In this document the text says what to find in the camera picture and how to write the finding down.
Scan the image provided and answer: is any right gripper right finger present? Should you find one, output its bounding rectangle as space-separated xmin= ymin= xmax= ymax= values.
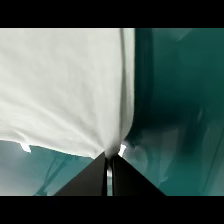
xmin=110 ymin=153 xmax=167 ymax=197

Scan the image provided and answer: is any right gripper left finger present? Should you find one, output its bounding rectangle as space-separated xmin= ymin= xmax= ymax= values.
xmin=54 ymin=152 xmax=109 ymax=197

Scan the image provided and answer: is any white T-shirt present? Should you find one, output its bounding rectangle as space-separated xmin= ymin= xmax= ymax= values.
xmin=0 ymin=27 xmax=137 ymax=160

